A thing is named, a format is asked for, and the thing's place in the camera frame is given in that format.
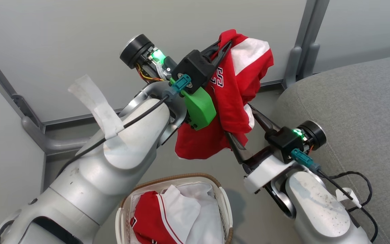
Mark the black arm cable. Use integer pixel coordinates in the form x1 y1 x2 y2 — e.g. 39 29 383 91
315 169 379 243
58 95 170 177

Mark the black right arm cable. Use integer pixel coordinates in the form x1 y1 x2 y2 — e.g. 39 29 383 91
315 169 379 243

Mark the teal left cable connector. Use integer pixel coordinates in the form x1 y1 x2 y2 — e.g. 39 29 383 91
176 75 192 92

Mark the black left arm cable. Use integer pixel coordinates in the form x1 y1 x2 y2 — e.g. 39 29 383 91
58 95 170 177

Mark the red jersey with navy lettering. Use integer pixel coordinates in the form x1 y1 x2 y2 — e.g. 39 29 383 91
175 29 274 160

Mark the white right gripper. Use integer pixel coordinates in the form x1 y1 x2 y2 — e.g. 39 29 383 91
225 104 299 194

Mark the grey double partition post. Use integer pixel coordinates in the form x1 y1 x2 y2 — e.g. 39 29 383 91
283 0 331 89

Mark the grey fabric sofa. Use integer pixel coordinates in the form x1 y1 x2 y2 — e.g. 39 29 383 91
271 53 390 244

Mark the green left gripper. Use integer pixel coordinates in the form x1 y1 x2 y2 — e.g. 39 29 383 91
183 40 233 131

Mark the red jersey with white piping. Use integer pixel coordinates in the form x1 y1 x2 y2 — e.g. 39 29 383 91
131 185 202 244

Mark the large white tape strip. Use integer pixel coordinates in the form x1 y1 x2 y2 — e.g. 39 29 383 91
68 75 124 139

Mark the white laundry basket brown rim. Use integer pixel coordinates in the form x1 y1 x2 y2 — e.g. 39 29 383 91
115 173 233 244

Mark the teal cable connector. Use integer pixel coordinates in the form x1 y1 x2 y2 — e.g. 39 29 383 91
290 148 321 171
176 75 192 92

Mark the small white tape strip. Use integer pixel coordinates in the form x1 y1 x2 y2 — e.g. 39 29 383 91
335 187 363 208

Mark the grey partition post with foot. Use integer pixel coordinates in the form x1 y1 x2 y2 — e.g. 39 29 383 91
0 39 90 156

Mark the teal right cable connector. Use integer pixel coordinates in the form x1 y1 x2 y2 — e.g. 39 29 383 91
290 148 321 171

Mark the white basket liner cloth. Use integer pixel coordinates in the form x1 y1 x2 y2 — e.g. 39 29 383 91
127 181 226 244

